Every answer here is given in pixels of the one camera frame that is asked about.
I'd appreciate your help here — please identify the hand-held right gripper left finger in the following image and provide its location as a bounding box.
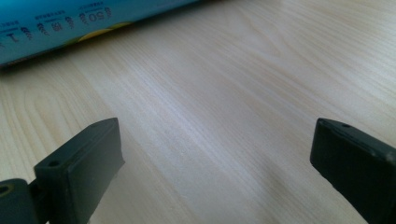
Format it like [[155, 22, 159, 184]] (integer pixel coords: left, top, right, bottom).
[[0, 117, 126, 224]]

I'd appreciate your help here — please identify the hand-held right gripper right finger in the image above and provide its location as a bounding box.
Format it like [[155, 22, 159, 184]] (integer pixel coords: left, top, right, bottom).
[[309, 118, 396, 224]]

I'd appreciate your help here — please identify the blue printed roll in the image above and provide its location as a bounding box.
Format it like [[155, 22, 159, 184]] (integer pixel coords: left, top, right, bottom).
[[0, 0, 204, 68]]

